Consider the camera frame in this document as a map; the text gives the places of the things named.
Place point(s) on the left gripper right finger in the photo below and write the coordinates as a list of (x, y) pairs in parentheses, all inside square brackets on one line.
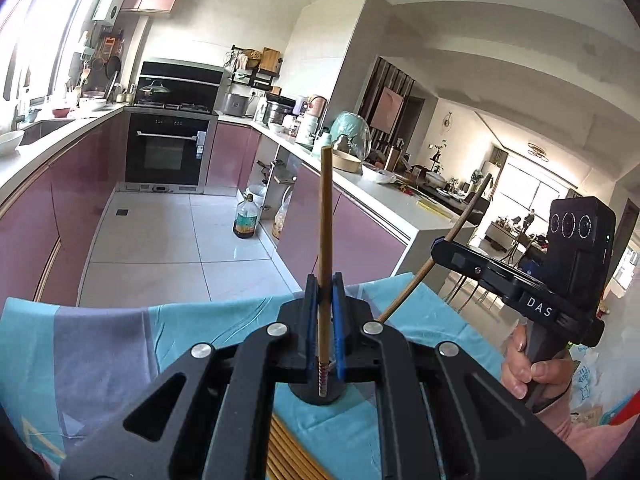
[(441, 415)]

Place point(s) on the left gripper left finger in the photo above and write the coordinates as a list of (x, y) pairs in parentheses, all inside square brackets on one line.
[(208, 415)]

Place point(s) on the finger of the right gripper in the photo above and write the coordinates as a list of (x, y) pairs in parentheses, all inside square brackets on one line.
[(456, 257)]

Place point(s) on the pink sleeve right forearm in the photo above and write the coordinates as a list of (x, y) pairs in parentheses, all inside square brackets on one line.
[(607, 452)]

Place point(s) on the person's right hand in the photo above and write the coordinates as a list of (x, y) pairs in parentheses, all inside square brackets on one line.
[(537, 384)]

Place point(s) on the black mesh utensil cup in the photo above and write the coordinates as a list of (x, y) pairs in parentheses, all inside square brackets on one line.
[(309, 394)]

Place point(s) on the round bamboo steamer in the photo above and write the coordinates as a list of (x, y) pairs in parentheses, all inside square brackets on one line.
[(346, 162)]

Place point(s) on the teal grey tablecloth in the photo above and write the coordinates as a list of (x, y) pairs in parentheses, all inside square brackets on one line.
[(65, 371)]

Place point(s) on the teal dome food cover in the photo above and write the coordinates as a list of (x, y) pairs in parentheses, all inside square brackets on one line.
[(351, 134)]

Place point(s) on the pink thermos jug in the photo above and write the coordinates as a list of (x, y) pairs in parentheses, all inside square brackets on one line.
[(316, 105)]

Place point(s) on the oil bottle on floor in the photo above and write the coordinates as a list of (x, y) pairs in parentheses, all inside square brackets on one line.
[(246, 217)]

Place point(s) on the black built-in oven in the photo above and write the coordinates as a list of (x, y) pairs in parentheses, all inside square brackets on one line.
[(168, 152)]

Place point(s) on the white bowl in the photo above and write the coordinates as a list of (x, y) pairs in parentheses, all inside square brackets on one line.
[(9, 142)]

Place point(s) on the black camera box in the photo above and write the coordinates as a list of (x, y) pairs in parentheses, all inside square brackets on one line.
[(580, 241)]

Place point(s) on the black wall spice rack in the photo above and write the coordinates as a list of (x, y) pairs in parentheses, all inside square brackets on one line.
[(256, 69)]

